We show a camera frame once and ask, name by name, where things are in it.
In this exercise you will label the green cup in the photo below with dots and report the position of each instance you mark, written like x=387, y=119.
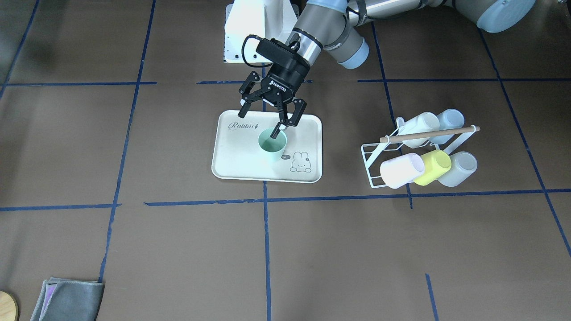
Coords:
x=272, y=149

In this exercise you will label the white wire cup rack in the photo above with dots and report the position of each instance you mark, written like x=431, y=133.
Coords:
x=391, y=146

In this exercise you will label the wooden stand with round base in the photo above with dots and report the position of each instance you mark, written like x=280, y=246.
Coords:
x=9, y=310

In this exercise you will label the white cup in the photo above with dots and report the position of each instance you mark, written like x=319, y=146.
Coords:
x=425, y=122

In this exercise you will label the grey cup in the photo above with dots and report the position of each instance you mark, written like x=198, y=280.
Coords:
x=463, y=165

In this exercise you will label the yellow cup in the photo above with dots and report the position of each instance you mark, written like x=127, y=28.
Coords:
x=436, y=163

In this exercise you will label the grey folded cloth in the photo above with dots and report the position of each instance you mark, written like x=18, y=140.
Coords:
x=64, y=299

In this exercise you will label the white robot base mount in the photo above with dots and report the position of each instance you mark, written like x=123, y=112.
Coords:
x=264, y=18

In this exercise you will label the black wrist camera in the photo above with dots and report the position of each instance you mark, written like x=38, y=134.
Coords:
x=279, y=53

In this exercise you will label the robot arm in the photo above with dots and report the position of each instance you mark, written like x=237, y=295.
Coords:
x=330, y=26

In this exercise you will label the pink cup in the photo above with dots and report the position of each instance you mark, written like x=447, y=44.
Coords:
x=401, y=170

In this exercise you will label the light blue cup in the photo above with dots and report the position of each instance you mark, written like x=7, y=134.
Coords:
x=449, y=119

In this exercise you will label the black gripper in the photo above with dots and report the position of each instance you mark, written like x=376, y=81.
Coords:
x=289, y=76

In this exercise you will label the cream rabbit print tray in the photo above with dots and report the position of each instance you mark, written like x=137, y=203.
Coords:
x=244, y=149

